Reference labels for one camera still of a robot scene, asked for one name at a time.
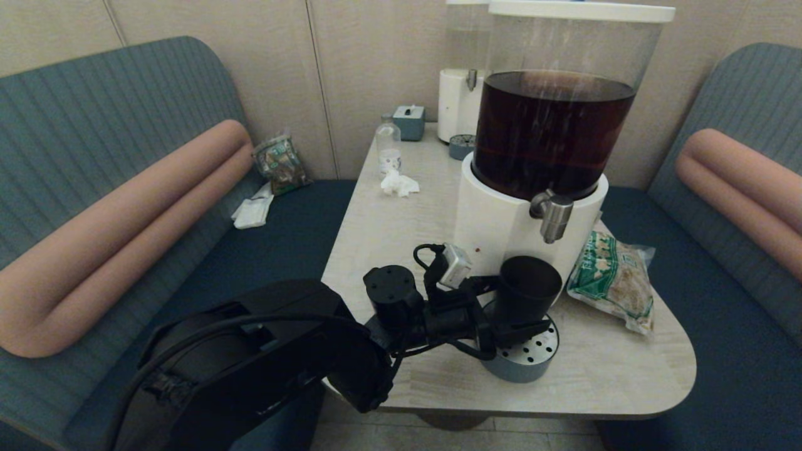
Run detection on black plastic cup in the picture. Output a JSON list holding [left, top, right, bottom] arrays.
[[495, 256, 563, 326]]

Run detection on steel dispenser tap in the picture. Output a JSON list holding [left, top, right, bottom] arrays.
[[529, 190, 575, 245]]

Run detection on blue-grey perforated drip tray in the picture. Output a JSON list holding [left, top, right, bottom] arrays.
[[479, 301, 560, 384]]

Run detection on green grain snack bag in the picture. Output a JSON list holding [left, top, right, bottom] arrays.
[[567, 231, 657, 337]]

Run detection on crumpled white tissue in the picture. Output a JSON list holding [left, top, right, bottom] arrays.
[[380, 169, 420, 198]]

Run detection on small blue-grey drip tray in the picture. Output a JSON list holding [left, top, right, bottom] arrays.
[[449, 134, 477, 161]]

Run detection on large dark tea dispenser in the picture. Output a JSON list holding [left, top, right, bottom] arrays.
[[452, 0, 676, 301]]

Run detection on clear plastic bottle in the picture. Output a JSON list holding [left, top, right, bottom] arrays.
[[376, 115, 402, 174]]

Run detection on blue-grey tissue box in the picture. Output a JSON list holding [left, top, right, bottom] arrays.
[[393, 105, 426, 142]]

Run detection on clear water dispenser white base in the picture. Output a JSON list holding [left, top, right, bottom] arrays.
[[437, 0, 492, 143]]

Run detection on white napkin pack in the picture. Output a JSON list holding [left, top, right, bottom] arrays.
[[231, 183, 275, 230]]

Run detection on dark green snack bag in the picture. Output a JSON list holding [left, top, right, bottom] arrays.
[[252, 133, 312, 195]]

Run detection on pink bolster cushion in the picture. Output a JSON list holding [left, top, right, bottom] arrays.
[[675, 128, 802, 283], [0, 119, 254, 358]]

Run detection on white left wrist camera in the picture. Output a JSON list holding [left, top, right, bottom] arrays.
[[439, 244, 474, 290]]

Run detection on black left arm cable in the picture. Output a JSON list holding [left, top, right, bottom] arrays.
[[107, 243, 496, 451]]

